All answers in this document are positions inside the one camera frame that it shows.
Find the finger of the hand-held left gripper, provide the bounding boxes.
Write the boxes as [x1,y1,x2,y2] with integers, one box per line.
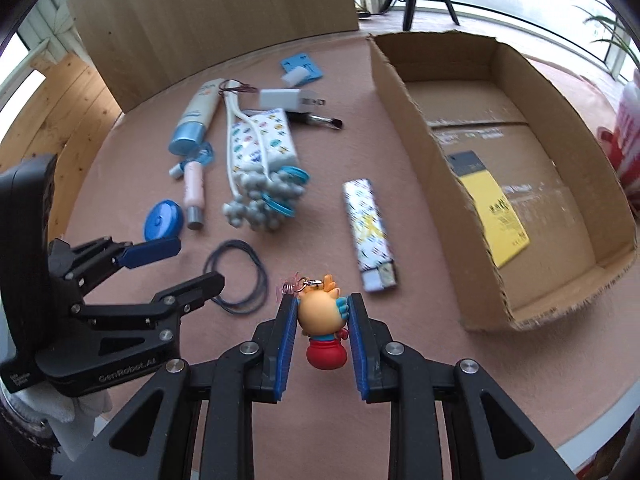
[50,236,182,288]
[70,271,226,331]

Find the yellow notebook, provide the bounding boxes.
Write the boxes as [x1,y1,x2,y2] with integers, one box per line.
[447,151,531,268]

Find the black pen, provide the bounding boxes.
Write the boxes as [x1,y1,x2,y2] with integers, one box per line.
[287,111,345,128]

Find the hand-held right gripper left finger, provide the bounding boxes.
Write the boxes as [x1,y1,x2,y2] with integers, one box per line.
[60,292,301,480]

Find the round blue tape measure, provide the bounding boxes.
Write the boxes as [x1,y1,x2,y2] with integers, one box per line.
[144,201,181,241]

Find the white charger adapter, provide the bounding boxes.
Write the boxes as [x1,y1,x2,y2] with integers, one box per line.
[259,89,328,113]

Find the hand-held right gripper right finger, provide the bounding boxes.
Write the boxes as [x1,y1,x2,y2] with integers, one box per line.
[349,292,583,480]

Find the cardboard box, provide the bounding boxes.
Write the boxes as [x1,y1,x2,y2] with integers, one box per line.
[367,30,638,333]

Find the orange and red toy keychain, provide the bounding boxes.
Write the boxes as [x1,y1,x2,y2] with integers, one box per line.
[275,274,351,371]

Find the pink lip balm tube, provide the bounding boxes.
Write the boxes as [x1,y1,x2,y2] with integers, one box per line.
[169,157,206,231]

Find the green spider plant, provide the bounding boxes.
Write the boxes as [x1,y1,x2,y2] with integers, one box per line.
[575,0,640,78]

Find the blue plastic card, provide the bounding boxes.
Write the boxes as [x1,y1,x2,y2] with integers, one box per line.
[280,52,323,86]

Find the dark hair ties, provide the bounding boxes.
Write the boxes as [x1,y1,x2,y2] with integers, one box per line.
[205,240,268,316]

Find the patterned lighter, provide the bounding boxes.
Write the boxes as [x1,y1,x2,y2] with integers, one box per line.
[342,178,401,293]

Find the red and white flower pot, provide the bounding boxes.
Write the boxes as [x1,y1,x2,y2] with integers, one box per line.
[595,67,640,196]

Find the patterned tissue pack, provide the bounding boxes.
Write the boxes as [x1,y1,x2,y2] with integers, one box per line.
[229,109,301,176]

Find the person's left hand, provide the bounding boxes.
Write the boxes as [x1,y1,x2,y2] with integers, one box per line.
[10,387,113,461]

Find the white sunscreen tube blue cap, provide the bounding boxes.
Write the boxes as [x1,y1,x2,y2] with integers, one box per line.
[168,77,226,157]

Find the wooden plank panel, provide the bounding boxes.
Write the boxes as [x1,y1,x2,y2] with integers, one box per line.
[0,52,123,231]

